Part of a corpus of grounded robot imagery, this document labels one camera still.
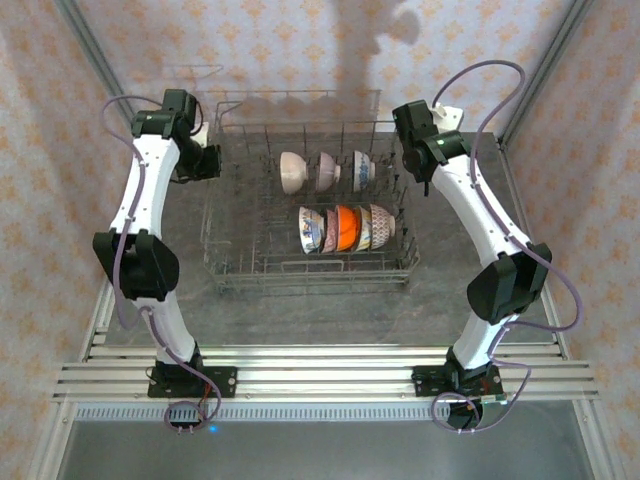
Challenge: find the blue white patterned bowl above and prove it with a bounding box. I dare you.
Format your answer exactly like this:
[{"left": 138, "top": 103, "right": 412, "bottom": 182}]
[{"left": 352, "top": 149, "right": 378, "bottom": 194}]

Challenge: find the brown flower patterned bowl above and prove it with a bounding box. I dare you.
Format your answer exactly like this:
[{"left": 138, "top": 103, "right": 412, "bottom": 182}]
[{"left": 368, "top": 202, "right": 398, "bottom": 252}]

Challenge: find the pale pink ribbed bowl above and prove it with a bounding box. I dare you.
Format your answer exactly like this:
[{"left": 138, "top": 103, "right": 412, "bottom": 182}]
[{"left": 313, "top": 151, "right": 343, "bottom": 194}]

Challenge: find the plain cream bowl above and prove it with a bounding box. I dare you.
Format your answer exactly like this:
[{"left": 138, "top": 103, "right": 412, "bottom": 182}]
[{"left": 278, "top": 150, "right": 309, "bottom": 196}]

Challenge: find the blue yellow striped bowl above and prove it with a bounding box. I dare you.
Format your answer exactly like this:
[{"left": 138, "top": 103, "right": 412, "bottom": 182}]
[{"left": 355, "top": 204, "right": 376, "bottom": 253}]

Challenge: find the orange bowl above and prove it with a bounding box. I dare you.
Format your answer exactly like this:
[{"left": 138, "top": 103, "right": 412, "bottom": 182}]
[{"left": 334, "top": 204, "right": 362, "bottom": 253}]

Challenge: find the red patterned bowl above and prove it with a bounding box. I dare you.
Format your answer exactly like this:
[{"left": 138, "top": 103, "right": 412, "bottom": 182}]
[{"left": 322, "top": 207, "right": 342, "bottom": 255}]

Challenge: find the blue yellow ornament bowl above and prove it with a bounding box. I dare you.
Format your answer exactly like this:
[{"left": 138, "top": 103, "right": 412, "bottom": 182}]
[{"left": 298, "top": 204, "right": 327, "bottom": 256}]

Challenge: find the metal wire dish rack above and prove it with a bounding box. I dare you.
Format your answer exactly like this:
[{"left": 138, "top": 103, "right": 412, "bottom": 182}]
[{"left": 199, "top": 88, "right": 422, "bottom": 298}]

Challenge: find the small black connector box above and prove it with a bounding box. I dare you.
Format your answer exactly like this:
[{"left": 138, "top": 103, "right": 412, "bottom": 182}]
[{"left": 167, "top": 407, "right": 221, "bottom": 435}]

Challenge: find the black controller board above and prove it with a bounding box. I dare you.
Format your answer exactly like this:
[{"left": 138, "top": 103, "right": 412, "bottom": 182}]
[{"left": 446, "top": 394, "right": 510, "bottom": 434}]

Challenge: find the grey metal sheet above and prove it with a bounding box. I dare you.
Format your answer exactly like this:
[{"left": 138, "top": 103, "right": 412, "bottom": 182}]
[{"left": 54, "top": 419, "right": 596, "bottom": 480}]

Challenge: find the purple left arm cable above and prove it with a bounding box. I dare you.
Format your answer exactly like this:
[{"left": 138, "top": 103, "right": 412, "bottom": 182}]
[{"left": 101, "top": 93, "right": 225, "bottom": 435}]

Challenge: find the aluminium frame post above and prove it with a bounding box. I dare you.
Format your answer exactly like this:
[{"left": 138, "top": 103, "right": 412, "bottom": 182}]
[
  {"left": 499, "top": 0, "right": 595, "bottom": 149},
  {"left": 52, "top": 0, "right": 151, "bottom": 149}
]

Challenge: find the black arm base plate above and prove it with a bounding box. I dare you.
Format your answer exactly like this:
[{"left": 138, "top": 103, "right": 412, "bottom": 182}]
[
  {"left": 147, "top": 364, "right": 239, "bottom": 400},
  {"left": 412, "top": 364, "right": 503, "bottom": 400}
]

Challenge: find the aluminium front rail beam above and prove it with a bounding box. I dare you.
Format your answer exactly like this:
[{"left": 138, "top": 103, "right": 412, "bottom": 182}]
[{"left": 49, "top": 344, "right": 601, "bottom": 402}]

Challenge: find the grey slotted cable duct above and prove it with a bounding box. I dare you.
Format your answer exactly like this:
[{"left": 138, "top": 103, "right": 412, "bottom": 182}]
[{"left": 74, "top": 402, "right": 576, "bottom": 423}]

